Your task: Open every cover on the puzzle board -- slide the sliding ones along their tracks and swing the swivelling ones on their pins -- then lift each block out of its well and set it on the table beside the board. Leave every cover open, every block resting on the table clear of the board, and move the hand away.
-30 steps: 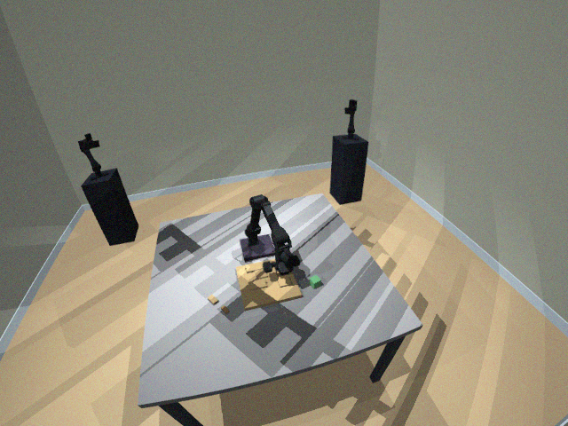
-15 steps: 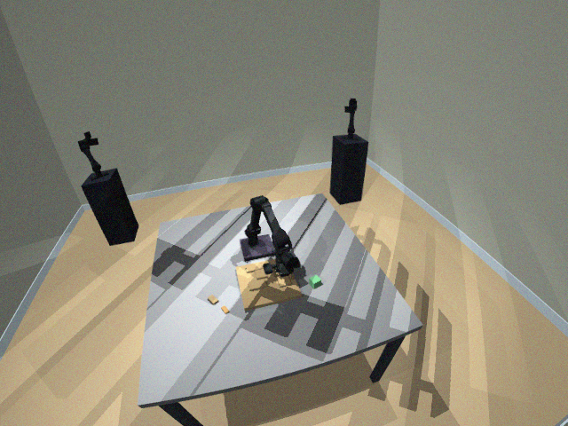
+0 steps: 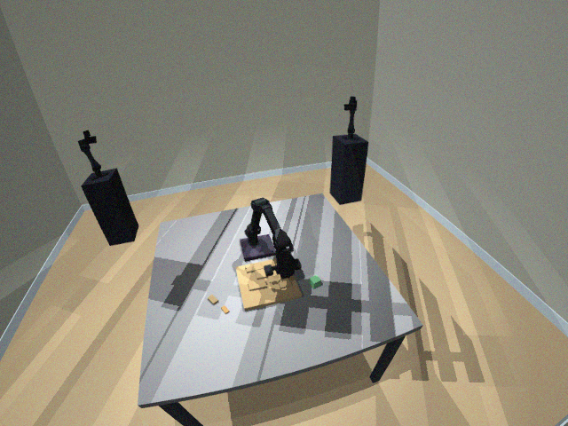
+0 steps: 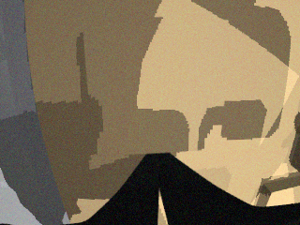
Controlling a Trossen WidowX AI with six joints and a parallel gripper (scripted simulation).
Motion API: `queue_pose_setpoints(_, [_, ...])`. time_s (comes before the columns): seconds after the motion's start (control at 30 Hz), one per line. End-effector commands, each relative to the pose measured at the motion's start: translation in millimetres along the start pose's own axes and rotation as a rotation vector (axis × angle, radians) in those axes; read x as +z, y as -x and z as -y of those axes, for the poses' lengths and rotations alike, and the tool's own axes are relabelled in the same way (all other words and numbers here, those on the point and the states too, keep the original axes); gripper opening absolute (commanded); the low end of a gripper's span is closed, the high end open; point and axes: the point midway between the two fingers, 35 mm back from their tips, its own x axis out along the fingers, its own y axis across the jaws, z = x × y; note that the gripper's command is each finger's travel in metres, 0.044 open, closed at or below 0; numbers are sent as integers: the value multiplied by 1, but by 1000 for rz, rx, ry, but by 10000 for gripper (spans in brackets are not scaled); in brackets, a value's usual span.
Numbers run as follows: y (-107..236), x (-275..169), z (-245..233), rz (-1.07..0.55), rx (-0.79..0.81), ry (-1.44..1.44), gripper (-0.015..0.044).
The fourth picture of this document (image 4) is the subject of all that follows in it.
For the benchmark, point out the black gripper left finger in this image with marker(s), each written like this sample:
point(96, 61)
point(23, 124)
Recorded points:
point(136, 202)

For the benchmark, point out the tan puzzle board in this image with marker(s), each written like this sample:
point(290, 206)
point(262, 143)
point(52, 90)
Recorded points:
point(214, 82)

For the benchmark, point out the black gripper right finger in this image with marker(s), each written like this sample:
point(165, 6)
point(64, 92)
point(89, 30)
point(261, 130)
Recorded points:
point(189, 199)

